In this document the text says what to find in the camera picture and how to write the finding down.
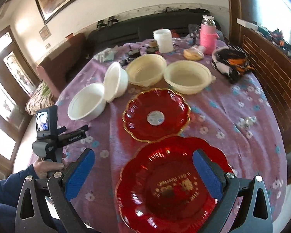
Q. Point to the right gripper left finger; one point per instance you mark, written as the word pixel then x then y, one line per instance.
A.
pixel 32 213

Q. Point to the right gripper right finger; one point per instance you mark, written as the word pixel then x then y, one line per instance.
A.
pixel 254 214

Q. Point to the white plastic bowl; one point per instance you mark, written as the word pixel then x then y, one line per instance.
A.
pixel 115 82
pixel 88 103

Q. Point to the large red glass plate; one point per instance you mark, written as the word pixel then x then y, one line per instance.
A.
pixel 159 189

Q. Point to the small red glass plate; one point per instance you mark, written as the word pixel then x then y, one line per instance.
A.
pixel 156 114

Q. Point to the cream colander bowl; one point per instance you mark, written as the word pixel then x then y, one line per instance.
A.
pixel 146 70

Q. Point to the cream plastic bowl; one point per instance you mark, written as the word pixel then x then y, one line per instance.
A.
pixel 188 77

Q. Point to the dark blue sleeve forearm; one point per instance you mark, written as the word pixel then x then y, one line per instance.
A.
pixel 10 189

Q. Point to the person's left hand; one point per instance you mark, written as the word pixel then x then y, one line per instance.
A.
pixel 42 167

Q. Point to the patterned blanket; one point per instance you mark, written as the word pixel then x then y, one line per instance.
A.
pixel 41 98

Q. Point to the brown armchair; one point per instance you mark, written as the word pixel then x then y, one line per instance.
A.
pixel 54 67

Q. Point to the purple floral tablecloth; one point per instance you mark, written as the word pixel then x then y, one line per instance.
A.
pixel 236 118

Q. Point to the crumpled white cloth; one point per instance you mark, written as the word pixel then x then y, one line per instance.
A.
pixel 106 55

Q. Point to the black electric motor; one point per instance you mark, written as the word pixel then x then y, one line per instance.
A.
pixel 129 57

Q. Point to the brick pattern wooden cabinet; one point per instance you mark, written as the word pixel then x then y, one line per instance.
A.
pixel 273 70

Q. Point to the motor with wooden spool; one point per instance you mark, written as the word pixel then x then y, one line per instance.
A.
pixel 152 48

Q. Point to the bread in plastic bag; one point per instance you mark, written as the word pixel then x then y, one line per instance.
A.
pixel 193 54

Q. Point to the pink thermos bottle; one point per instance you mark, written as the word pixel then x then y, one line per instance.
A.
pixel 208 34

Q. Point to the white plastic jar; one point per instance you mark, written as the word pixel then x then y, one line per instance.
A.
pixel 164 40

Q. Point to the black sofa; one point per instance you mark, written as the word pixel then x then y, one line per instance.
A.
pixel 141 28

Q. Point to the small wall plaque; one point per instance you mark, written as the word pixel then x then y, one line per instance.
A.
pixel 44 33

